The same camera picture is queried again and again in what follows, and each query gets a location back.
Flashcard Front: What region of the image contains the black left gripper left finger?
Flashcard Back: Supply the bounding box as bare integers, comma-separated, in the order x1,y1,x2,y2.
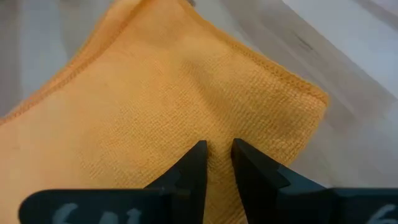
18,139,209,224

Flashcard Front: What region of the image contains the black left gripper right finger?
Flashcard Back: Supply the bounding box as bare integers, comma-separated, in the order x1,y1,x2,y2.
230,138,398,224

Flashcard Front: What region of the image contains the orange microfiber towel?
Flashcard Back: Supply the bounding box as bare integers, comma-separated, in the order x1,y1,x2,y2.
0,0,330,224

